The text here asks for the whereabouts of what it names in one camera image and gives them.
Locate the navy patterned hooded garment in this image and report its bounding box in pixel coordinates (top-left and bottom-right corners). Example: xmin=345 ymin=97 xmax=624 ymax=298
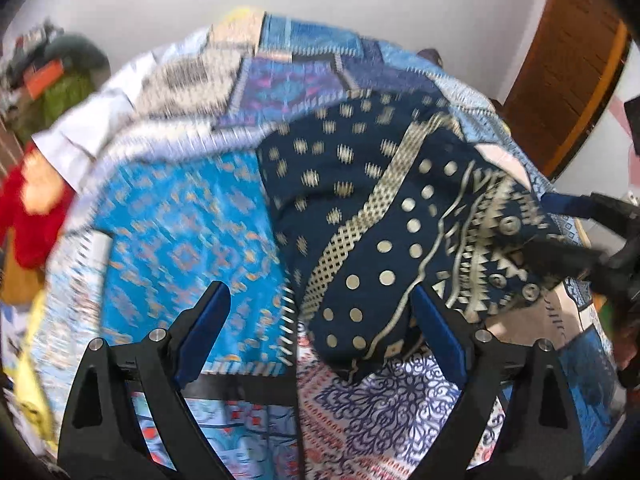
xmin=256 ymin=91 xmax=561 ymax=382

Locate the pile of clothes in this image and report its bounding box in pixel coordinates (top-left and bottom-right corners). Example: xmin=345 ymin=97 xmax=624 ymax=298
xmin=1 ymin=21 xmax=63 ymax=113

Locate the person's right hand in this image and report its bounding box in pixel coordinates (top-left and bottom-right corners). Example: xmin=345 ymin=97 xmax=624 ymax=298
xmin=613 ymin=309 xmax=639 ymax=390

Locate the brown wooden door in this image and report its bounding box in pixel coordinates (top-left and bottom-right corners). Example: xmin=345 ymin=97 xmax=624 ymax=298
xmin=503 ymin=0 xmax=630 ymax=178

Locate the blue patchwork bedspread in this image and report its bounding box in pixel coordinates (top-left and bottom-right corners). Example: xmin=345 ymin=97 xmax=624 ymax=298
xmin=30 ymin=11 xmax=620 ymax=479

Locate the red plush toy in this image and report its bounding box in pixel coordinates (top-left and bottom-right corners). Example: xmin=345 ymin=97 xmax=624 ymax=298
xmin=1 ymin=143 xmax=75 ymax=269

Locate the white pillow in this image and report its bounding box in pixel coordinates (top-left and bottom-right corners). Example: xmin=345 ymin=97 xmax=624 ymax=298
xmin=32 ymin=27 xmax=209 ymax=191

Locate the orange shoe box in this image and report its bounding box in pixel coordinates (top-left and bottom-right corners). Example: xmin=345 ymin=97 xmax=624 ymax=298
xmin=23 ymin=58 xmax=64 ymax=100

